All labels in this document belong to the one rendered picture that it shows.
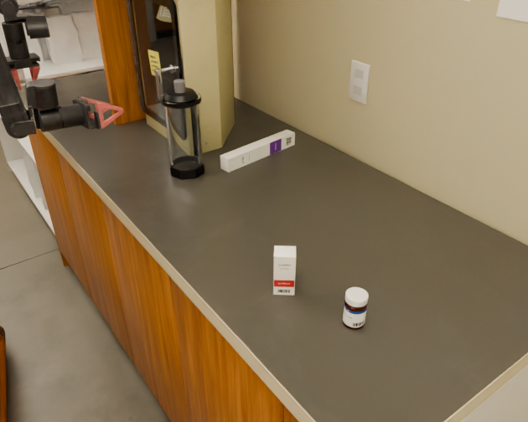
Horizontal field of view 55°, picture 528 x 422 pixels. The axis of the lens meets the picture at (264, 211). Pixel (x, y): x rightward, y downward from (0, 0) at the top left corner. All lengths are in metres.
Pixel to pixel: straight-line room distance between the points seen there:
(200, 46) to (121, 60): 0.40
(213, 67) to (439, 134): 0.66
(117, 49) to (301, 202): 0.83
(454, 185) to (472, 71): 0.29
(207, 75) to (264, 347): 0.86
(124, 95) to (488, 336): 1.35
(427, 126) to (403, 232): 0.31
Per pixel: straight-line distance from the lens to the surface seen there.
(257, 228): 1.23
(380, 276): 1.11
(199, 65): 1.51
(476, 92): 1.32
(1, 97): 1.37
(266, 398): 1.05
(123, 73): 1.82
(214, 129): 1.59
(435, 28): 1.36
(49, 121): 1.40
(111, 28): 1.78
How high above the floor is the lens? 1.63
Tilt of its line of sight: 32 degrees down
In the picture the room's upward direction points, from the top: straight up
